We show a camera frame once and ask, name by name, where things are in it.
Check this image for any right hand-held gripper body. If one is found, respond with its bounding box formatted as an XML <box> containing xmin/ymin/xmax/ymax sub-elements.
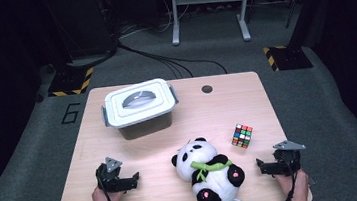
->
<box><xmin>261</xmin><ymin>137</ymin><xmax>310</xmax><ymax>178</ymax></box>

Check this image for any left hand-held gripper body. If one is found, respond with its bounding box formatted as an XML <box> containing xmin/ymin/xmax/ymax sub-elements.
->
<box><xmin>93</xmin><ymin>153</ymin><xmax>140</xmax><ymax>194</ymax></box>

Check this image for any colourful puzzle cube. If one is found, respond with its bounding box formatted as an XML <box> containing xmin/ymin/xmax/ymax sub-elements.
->
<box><xmin>229</xmin><ymin>121</ymin><xmax>256</xmax><ymax>151</ymax></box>

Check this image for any clear brown storage box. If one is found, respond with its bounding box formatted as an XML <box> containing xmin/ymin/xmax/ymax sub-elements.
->
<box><xmin>99</xmin><ymin>84</ymin><xmax>183</xmax><ymax>143</ymax></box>

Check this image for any panda plush toy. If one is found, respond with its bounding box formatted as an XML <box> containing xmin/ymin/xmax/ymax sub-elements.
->
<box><xmin>169</xmin><ymin>132</ymin><xmax>249</xmax><ymax>201</ymax></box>

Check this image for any white box lid grey handle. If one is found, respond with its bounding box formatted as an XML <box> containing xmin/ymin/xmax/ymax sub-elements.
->
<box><xmin>101</xmin><ymin>76</ymin><xmax>180</xmax><ymax>130</ymax></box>

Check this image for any person's right hand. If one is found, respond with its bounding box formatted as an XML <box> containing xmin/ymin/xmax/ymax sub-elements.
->
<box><xmin>273</xmin><ymin>166</ymin><xmax>313</xmax><ymax>201</ymax></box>

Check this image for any dark round table grommet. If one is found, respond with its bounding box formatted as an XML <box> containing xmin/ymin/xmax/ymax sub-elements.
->
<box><xmin>200</xmin><ymin>84</ymin><xmax>215</xmax><ymax>95</ymax></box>

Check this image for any striped black stand base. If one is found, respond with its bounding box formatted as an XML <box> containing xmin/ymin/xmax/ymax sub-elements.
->
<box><xmin>262</xmin><ymin>41</ymin><xmax>315</xmax><ymax>74</ymax></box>
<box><xmin>45</xmin><ymin>66</ymin><xmax>97</xmax><ymax>99</ymax></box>

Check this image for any right hand-held gripper black cable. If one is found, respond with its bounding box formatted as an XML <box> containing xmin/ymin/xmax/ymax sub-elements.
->
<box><xmin>274</xmin><ymin>152</ymin><xmax>303</xmax><ymax>201</ymax></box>

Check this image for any bundle of black floor cables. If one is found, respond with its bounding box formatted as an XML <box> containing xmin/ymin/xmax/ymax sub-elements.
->
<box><xmin>115</xmin><ymin>28</ymin><xmax>229</xmax><ymax>87</ymax></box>

